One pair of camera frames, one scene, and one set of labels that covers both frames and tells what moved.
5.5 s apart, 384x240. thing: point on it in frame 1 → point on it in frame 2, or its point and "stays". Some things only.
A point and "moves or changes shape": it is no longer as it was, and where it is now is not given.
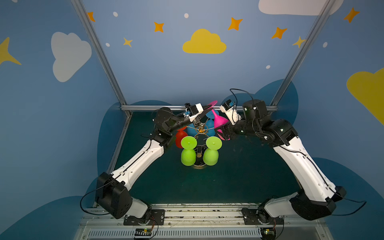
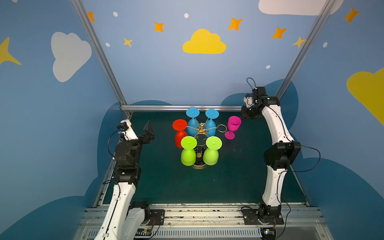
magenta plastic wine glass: x=218 y=121 moves or changes shape
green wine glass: x=211 y=154 stays
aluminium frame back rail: x=208 y=108 stays
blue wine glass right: x=210 y=124 stays
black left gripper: x=188 y=120 → x=147 y=134
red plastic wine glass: x=180 y=134 stays
